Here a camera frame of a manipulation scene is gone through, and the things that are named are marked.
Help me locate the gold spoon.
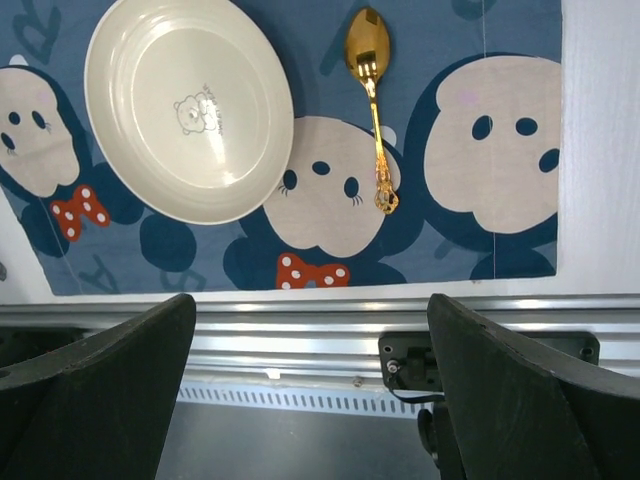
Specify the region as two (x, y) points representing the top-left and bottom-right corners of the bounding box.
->
(344, 6), (399, 215)

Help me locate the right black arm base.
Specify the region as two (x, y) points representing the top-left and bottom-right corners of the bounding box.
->
(378, 330), (600, 471)

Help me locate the aluminium mounting rail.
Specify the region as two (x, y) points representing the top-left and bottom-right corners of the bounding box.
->
(0, 294), (640, 386)

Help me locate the blue bear print cloth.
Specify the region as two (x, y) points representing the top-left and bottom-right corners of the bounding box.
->
(1, 1), (562, 296)

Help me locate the cream round plate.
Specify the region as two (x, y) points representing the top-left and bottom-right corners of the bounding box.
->
(84, 1), (294, 225)

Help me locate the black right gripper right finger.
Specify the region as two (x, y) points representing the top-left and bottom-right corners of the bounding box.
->
(427, 294), (639, 479)

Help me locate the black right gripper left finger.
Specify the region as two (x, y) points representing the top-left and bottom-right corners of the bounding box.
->
(1, 294), (196, 479)

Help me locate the perforated grey cable tray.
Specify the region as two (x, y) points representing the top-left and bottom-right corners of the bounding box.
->
(177, 381), (432, 419)

